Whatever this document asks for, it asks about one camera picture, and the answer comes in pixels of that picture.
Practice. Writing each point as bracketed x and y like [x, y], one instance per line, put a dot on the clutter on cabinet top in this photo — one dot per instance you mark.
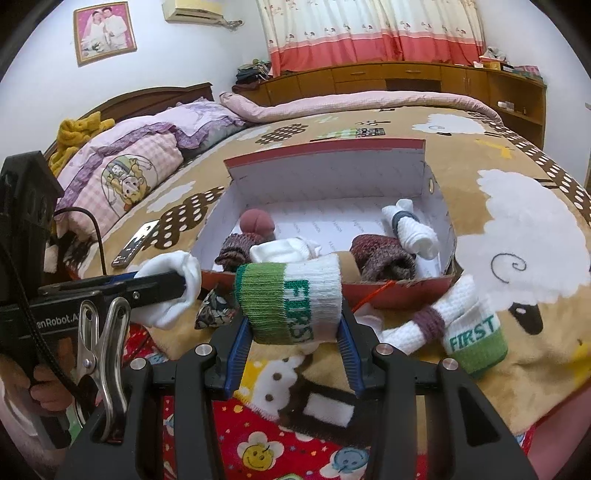
[503, 62]

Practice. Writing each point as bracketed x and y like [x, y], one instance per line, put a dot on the large maroon knitted sock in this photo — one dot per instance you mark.
[383, 256]

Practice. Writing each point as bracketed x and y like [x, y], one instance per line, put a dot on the pink checked cartoon pillow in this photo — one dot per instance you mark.
[124, 175]

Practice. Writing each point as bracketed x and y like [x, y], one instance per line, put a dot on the dark wooden headboard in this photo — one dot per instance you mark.
[138, 99]

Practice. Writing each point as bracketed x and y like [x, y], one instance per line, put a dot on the white sock dark band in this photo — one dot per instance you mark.
[413, 228]

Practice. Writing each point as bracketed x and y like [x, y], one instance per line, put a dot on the pink quilt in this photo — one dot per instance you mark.
[351, 102]

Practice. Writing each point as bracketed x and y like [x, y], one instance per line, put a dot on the yellow knitted cloth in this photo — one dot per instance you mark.
[78, 138]

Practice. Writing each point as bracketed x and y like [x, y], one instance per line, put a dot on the wooden cabinet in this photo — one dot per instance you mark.
[415, 78]

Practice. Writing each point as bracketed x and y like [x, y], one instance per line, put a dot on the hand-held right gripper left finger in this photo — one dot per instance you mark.
[238, 360]

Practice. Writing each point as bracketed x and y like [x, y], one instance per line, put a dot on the rolled white sock purple band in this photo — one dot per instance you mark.
[443, 323]

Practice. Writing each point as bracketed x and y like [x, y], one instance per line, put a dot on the navy wave-pattern sock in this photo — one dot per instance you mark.
[214, 309]

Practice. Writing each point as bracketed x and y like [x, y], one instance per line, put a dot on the person's left hand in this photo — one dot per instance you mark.
[51, 383]

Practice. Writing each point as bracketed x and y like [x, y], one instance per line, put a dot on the pink and white curtain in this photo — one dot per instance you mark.
[369, 32]

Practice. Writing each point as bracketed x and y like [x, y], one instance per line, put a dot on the red smiley print sheet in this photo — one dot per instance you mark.
[286, 457]

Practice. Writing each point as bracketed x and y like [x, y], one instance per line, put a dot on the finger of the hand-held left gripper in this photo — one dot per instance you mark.
[157, 288]

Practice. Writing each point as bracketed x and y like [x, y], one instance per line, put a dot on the pink sock ball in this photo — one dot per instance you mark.
[257, 222]

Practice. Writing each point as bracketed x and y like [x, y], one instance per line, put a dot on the white sock green cuff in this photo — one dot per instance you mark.
[286, 300]

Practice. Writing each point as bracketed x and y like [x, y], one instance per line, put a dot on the metal spring clip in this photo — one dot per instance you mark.
[104, 350]

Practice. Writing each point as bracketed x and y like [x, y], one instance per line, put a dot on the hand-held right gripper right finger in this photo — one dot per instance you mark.
[353, 364]

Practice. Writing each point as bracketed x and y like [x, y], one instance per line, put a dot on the framed wall photo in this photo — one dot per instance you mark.
[105, 32]

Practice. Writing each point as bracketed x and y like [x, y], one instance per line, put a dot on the red and white cardboard box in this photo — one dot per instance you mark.
[323, 184]

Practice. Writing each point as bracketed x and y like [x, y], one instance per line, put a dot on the plain white sock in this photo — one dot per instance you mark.
[171, 277]
[281, 251]

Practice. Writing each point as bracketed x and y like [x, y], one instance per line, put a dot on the purple ruffled pillow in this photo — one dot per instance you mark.
[194, 122]

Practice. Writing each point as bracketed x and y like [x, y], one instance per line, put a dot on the beige cloud print blanket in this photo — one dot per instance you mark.
[508, 203]

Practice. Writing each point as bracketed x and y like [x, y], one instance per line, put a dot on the small maroon knitted sock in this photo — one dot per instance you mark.
[233, 251]

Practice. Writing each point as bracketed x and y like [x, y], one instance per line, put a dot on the wall air conditioner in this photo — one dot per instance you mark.
[194, 10]

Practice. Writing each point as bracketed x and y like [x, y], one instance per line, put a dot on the pile of folded clothes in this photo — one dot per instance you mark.
[251, 74]

